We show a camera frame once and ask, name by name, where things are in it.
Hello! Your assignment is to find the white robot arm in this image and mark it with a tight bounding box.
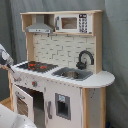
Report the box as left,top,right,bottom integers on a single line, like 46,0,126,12
0,44,15,74

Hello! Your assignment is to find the white toy oven door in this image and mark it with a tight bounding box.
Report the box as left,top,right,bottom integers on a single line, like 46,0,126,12
12,85,34,121

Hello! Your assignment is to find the grey cabinet door handle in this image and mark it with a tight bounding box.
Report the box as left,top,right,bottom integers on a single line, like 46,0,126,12
47,101,52,119

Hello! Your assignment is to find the right red stove knob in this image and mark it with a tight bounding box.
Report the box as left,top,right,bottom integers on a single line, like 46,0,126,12
32,81,37,87

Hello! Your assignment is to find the black toy faucet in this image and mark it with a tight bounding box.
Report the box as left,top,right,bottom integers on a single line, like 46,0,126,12
76,50,94,70

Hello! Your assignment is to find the grey toy ice dispenser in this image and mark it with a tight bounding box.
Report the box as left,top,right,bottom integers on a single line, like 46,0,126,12
55,93,71,120

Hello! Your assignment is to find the grey backdrop curtain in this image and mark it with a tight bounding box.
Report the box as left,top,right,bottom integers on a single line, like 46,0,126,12
0,0,128,128

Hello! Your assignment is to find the grey toy range hood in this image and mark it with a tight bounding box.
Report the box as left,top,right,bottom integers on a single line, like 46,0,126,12
25,15,54,34

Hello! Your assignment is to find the grey toy sink basin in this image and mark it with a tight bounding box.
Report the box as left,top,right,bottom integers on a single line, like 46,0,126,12
52,67,92,81

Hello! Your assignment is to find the toy microwave oven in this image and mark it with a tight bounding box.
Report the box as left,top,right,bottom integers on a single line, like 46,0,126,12
55,14,92,34

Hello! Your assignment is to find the white wooden toy kitchen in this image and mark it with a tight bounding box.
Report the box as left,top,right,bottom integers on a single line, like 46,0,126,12
10,10,115,128

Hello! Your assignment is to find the black toy stovetop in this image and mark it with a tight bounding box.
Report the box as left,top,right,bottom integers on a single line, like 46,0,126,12
20,61,56,73

